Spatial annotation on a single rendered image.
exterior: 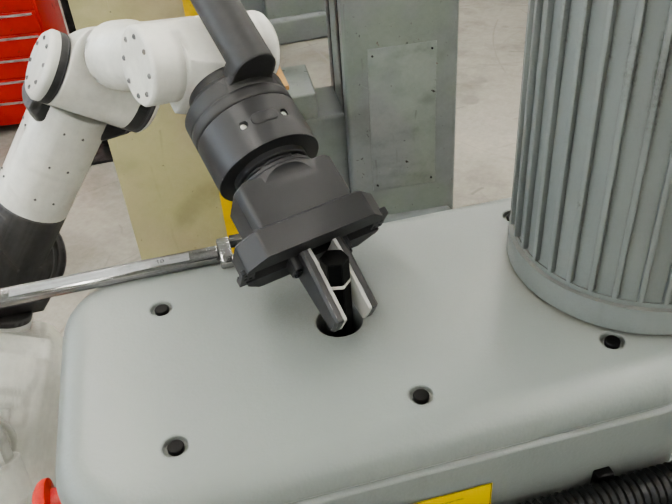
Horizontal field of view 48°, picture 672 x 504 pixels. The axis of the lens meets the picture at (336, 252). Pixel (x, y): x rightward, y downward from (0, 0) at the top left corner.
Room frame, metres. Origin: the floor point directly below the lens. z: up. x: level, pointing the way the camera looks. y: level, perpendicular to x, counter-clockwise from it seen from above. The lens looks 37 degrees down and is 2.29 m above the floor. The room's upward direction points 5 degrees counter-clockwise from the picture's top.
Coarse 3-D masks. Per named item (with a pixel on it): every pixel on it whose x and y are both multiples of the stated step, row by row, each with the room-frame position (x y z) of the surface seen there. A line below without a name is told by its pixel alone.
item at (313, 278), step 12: (312, 252) 0.45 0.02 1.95; (288, 264) 0.45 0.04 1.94; (300, 264) 0.44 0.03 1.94; (312, 264) 0.44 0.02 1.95; (300, 276) 0.45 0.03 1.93; (312, 276) 0.43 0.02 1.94; (324, 276) 0.43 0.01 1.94; (312, 288) 0.43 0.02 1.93; (324, 288) 0.42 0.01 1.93; (312, 300) 0.43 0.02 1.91; (324, 300) 0.42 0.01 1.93; (336, 300) 0.42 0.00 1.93; (324, 312) 0.42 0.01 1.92; (336, 312) 0.41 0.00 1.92; (336, 324) 0.41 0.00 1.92
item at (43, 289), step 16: (224, 240) 0.55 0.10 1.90; (240, 240) 0.55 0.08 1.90; (160, 256) 0.53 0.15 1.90; (176, 256) 0.53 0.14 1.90; (192, 256) 0.53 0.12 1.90; (208, 256) 0.53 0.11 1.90; (224, 256) 0.52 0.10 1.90; (96, 272) 0.52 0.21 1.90; (112, 272) 0.51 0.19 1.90; (128, 272) 0.51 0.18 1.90; (144, 272) 0.51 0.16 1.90; (160, 272) 0.51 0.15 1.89; (16, 288) 0.50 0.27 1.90; (32, 288) 0.50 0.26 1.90; (48, 288) 0.50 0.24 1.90; (64, 288) 0.50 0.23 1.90; (80, 288) 0.50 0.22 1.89; (0, 304) 0.49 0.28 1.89
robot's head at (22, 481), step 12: (0, 420) 0.62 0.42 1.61; (0, 432) 0.57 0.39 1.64; (12, 432) 0.61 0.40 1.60; (0, 444) 0.56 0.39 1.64; (12, 444) 0.60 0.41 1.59; (0, 456) 0.54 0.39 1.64; (12, 456) 0.56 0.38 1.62; (0, 468) 0.53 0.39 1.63; (12, 468) 0.54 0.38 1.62; (24, 468) 0.55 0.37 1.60; (0, 480) 0.52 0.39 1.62; (12, 480) 0.53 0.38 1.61; (24, 480) 0.54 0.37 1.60; (0, 492) 0.52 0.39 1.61; (12, 492) 0.52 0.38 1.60; (24, 492) 0.53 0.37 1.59
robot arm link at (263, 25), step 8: (192, 16) 0.69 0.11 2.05; (256, 16) 0.63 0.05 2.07; (264, 16) 0.64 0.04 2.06; (256, 24) 0.62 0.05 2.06; (264, 24) 0.63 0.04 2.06; (264, 32) 0.62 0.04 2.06; (272, 32) 0.62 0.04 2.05; (264, 40) 0.61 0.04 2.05; (272, 40) 0.62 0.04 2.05; (272, 48) 0.61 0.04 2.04
